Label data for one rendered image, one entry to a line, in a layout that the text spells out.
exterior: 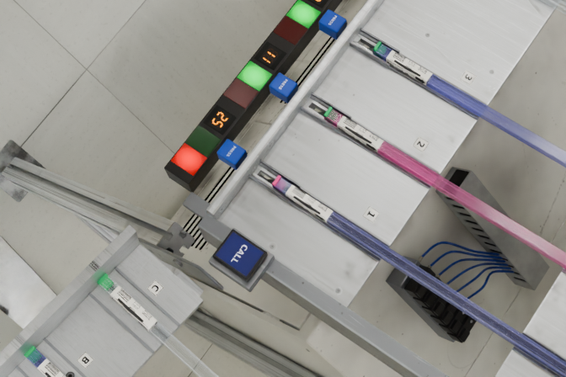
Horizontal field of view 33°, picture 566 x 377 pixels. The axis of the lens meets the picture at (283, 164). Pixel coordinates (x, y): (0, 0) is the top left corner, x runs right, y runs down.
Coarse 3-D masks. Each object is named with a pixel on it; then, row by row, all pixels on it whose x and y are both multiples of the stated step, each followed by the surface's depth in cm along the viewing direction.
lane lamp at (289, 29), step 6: (288, 18) 127; (282, 24) 127; (288, 24) 127; (294, 24) 127; (300, 24) 127; (276, 30) 127; (282, 30) 127; (288, 30) 127; (294, 30) 127; (300, 30) 127; (306, 30) 127; (282, 36) 127; (288, 36) 126; (294, 36) 126; (300, 36) 126; (294, 42) 126
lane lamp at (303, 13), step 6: (300, 0) 128; (294, 6) 128; (300, 6) 128; (306, 6) 128; (288, 12) 128; (294, 12) 128; (300, 12) 128; (306, 12) 128; (312, 12) 128; (318, 12) 127; (294, 18) 127; (300, 18) 127; (306, 18) 127; (312, 18) 127; (306, 24) 127
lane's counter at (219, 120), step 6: (216, 108) 123; (210, 114) 123; (216, 114) 123; (222, 114) 123; (228, 114) 123; (210, 120) 123; (216, 120) 123; (222, 120) 123; (228, 120) 123; (210, 126) 123; (216, 126) 122; (222, 126) 122; (228, 126) 122; (222, 132) 122
